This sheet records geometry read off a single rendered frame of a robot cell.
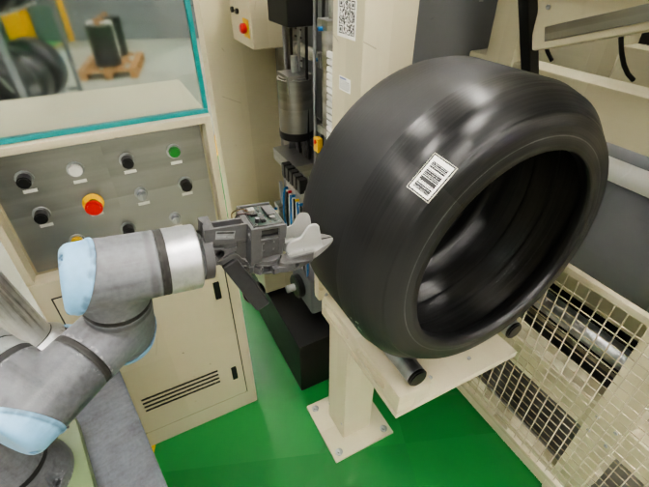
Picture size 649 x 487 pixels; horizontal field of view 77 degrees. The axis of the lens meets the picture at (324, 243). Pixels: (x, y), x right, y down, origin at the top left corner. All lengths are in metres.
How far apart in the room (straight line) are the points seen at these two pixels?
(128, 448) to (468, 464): 1.24
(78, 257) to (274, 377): 1.56
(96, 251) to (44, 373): 0.16
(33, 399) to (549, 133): 0.76
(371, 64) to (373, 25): 0.07
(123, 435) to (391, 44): 1.14
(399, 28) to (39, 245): 1.04
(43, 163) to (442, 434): 1.67
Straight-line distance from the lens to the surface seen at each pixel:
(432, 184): 0.58
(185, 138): 1.21
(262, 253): 0.60
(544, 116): 0.69
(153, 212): 1.28
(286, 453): 1.83
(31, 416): 0.61
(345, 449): 1.82
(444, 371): 1.07
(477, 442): 1.95
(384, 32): 0.92
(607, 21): 1.01
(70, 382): 0.62
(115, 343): 0.64
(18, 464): 1.13
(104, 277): 0.55
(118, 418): 1.32
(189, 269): 0.56
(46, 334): 1.09
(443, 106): 0.65
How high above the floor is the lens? 1.63
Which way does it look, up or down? 36 degrees down
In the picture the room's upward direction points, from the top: straight up
